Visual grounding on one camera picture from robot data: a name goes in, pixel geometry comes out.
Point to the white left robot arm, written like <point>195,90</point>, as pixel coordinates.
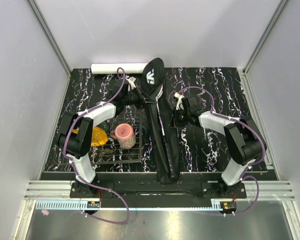
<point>76,135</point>

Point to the aluminium frame rail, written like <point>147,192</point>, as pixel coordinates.
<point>48,190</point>

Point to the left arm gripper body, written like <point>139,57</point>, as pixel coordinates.
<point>136,98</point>

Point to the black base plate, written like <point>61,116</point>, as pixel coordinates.
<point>197,188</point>

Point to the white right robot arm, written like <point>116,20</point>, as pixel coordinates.
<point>244,141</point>

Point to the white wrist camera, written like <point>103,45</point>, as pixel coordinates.
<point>131,83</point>
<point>179,104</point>

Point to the green round object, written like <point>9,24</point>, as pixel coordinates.
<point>104,126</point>

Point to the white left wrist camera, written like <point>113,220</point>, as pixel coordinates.
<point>131,83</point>

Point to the badminton racket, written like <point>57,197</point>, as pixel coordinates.
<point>163,115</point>

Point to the black racket bag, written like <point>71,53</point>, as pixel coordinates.
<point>152,77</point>

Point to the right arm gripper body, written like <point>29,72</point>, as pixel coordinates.
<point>181,118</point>

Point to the pink patterned mug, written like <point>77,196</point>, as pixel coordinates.
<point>125,135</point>

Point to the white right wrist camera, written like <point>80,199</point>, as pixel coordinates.
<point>179,104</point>

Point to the wire rack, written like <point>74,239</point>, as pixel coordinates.
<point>112,153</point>

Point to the yellow cloth item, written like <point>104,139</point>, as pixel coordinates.
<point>99,137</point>

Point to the white shuttlecock tube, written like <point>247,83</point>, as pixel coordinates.
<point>111,68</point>

